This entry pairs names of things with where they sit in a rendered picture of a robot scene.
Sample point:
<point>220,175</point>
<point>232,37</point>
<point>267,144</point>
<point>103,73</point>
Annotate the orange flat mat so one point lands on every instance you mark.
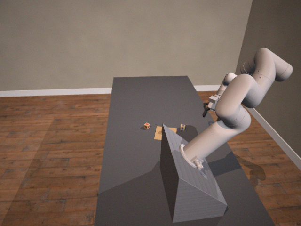
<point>158,134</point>

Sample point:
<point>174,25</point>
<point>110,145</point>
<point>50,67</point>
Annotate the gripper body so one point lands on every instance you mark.
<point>212,105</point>

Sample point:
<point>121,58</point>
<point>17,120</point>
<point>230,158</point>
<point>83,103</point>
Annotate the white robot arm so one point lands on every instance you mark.
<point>263,67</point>

